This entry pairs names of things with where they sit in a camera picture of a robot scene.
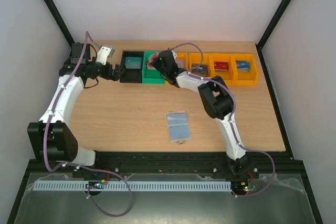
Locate beige leather card holder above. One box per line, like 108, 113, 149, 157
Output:
164, 109, 193, 146

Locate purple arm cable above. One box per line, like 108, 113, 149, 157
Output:
169, 42, 276, 196
43, 31, 102, 173

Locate black frame post left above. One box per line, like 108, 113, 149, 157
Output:
43, 0, 75, 47

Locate blue card in bin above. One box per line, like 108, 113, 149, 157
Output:
236, 61, 250, 72

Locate grey cards in bin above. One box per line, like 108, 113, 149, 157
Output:
192, 64, 208, 76

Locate yellow storage bin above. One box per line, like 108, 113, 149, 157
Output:
188, 53, 215, 78
211, 53, 237, 85
163, 50, 188, 84
233, 54, 259, 86

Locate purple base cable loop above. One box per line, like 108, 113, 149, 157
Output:
86, 173, 133, 217

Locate blue cards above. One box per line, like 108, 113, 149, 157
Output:
166, 112, 191, 141

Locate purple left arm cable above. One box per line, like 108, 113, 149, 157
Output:
43, 31, 102, 173

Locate black frame post right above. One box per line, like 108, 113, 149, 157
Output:
256, 0, 292, 50

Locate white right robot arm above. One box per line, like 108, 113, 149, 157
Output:
151, 50, 248, 178

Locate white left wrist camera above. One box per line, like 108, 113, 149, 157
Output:
96, 46, 115, 65

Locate red white card green bin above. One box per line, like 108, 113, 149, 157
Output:
146, 54, 158, 70

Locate red card in bin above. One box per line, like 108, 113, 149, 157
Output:
214, 61, 229, 71

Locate white card in yellow bin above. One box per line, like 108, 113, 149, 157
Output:
176, 59, 185, 69

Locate teal card in black bin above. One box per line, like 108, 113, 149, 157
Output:
124, 57, 142, 69

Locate black frame post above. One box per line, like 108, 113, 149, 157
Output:
43, 0, 75, 47
256, 0, 292, 50

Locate white slotted cable duct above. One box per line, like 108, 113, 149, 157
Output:
33, 180, 232, 192

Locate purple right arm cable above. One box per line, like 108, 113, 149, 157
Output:
169, 42, 276, 196

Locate green storage bin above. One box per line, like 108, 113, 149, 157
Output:
142, 51, 165, 84

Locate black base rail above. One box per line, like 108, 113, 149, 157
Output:
28, 151, 302, 183

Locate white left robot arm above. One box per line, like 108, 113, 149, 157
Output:
27, 43, 122, 166

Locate black storage bin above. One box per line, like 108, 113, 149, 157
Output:
120, 51, 144, 83

